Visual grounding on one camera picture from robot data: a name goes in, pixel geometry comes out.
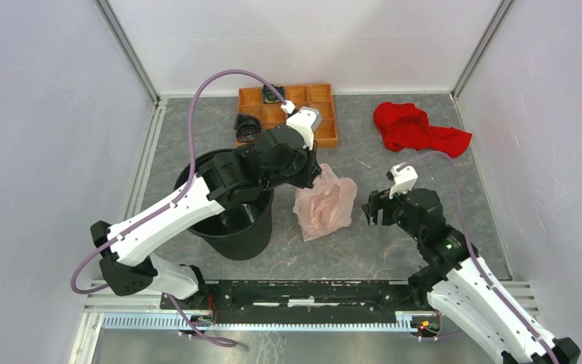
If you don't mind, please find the orange wooden compartment tray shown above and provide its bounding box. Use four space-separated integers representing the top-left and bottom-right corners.
237 83 339 149

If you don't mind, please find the pink plastic trash bag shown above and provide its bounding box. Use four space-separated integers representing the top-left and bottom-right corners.
293 163 358 242

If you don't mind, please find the rolled dark belt green yellow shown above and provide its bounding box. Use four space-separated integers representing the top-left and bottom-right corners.
261 84 286 104

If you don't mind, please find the rolled dark belt left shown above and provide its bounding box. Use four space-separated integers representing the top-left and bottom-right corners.
233 113 263 143

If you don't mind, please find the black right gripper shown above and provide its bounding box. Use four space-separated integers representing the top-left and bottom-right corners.
360 181 424 242

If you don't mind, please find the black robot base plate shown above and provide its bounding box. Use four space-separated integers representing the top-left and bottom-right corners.
160 267 444 325

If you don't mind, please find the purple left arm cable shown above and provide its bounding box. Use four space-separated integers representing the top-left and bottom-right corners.
70 69 295 349

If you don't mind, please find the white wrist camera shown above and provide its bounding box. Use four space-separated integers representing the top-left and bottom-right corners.
280 100 323 150
388 163 418 199

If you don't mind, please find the red cloth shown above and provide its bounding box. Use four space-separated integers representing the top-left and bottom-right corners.
373 102 472 158

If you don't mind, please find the aluminium frame post left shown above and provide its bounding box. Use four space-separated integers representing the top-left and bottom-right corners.
94 0 161 105

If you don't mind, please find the aluminium frame post right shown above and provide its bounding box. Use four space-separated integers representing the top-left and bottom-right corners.
450 0 515 101

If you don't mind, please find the slotted white cable duct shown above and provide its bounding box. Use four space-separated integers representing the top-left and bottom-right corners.
101 313 417 334

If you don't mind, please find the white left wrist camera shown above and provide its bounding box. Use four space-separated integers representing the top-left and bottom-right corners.
280 100 323 150

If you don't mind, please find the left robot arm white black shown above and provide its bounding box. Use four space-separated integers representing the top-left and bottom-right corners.
91 125 320 309

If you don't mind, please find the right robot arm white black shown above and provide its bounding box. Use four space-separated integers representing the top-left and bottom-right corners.
362 188 581 363

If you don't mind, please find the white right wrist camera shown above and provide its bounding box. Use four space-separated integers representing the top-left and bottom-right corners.
388 163 418 199

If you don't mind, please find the aluminium frame post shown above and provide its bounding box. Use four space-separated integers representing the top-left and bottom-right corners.
450 0 515 101
94 0 161 105

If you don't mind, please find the black plastic trash bin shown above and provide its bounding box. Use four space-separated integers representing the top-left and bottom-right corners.
188 149 274 261

